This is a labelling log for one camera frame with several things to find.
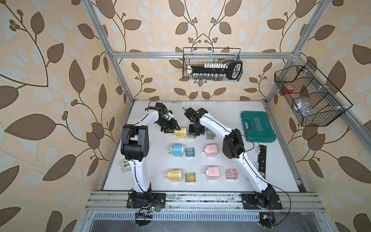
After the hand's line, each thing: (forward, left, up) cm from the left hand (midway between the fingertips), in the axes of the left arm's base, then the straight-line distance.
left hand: (175, 128), depth 94 cm
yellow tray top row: (-2, -11, -7) cm, 13 cm away
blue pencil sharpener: (-15, -2, -2) cm, 15 cm away
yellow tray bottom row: (-29, -11, -9) cm, 32 cm away
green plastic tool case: (+4, -57, -3) cm, 58 cm away
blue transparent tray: (-13, -10, -9) cm, 18 cm away
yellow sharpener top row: (-3, -4, -2) cm, 6 cm away
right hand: (0, -13, -8) cm, 15 cm away
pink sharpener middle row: (-15, -23, -2) cm, 27 cm away
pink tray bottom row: (-26, -34, -8) cm, 44 cm away
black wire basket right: (0, -74, +27) cm, 79 cm away
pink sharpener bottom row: (-28, -22, -1) cm, 36 cm away
